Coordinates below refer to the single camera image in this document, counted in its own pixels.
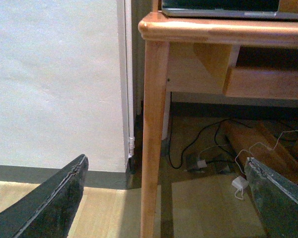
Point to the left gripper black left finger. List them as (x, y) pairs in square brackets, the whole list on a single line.
[(49, 210)]

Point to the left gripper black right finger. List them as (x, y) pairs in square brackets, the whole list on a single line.
[(276, 199)]

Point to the white power adapter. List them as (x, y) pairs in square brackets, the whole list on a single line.
[(240, 183)]

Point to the wooden box under desk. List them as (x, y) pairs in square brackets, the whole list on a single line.
[(259, 143)]

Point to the white plug in floor socket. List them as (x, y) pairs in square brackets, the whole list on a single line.
[(201, 164)]

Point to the wooden desk drawer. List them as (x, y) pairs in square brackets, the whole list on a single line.
[(262, 83)]

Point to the wooden desk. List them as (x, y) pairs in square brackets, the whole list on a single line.
[(217, 42)]

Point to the silver laptop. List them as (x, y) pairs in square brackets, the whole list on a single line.
[(260, 9)]

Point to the white wall pipe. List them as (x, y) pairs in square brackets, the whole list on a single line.
[(129, 72)]

